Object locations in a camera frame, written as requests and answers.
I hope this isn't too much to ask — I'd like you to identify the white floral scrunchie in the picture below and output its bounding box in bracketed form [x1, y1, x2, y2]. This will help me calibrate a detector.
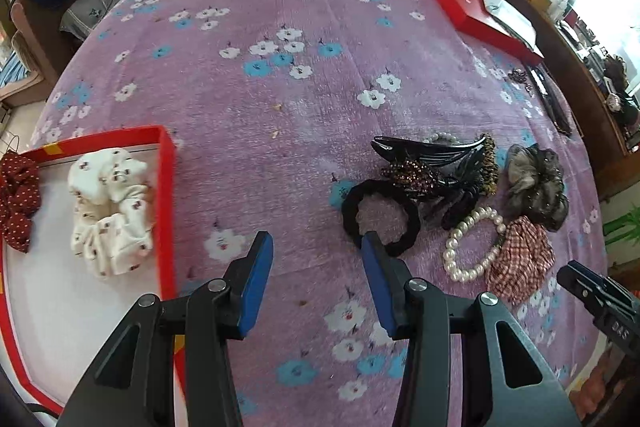
[67, 147, 154, 279]

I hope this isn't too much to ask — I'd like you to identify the green plant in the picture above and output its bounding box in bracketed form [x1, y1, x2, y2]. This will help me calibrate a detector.
[602, 212, 640, 253]

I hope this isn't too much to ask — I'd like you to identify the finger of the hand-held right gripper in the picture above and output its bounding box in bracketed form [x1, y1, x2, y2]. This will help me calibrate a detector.
[556, 259, 609, 314]

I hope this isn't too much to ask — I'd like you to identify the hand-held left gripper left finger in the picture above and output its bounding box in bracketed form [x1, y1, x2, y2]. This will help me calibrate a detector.
[57, 231, 274, 427]

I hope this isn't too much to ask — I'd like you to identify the grey sheer scrunchie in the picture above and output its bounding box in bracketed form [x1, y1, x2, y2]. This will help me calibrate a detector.
[502, 143, 570, 233]

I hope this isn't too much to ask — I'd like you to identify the large pearl bracelet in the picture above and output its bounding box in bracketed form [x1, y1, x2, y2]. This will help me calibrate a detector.
[444, 206, 505, 284]

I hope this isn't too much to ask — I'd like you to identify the black scrunchie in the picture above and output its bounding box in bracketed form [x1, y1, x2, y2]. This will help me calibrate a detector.
[341, 179, 422, 258]

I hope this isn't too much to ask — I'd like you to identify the red plaid scrunchie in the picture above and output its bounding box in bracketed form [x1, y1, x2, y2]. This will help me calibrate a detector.
[485, 216, 556, 305]

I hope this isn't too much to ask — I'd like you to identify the red box lid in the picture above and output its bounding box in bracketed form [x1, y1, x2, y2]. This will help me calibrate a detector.
[417, 0, 545, 66]

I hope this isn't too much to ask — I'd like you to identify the red polka dot scrunchie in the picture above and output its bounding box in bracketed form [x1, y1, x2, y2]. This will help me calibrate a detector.
[0, 153, 42, 254]

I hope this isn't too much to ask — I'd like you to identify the grey patterned pillow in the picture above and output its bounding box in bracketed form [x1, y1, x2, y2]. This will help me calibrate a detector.
[60, 0, 126, 40]

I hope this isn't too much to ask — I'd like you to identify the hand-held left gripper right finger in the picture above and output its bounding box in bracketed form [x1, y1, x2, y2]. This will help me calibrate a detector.
[360, 231, 583, 427]

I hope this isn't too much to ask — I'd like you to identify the red shallow box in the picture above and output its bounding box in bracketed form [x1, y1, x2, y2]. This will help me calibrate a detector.
[0, 125, 177, 418]

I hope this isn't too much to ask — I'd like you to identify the small brown hair clip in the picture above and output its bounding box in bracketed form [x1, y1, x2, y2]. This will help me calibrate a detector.
[507, 67, 533, 92]

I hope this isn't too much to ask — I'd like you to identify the brown rhinestone hair clip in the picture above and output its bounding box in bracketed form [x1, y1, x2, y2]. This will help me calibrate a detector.
[381, 158, 438, 198]

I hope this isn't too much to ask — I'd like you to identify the purple floral blanket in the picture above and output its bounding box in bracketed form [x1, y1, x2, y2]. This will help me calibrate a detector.
[27, 0, 608, 427]

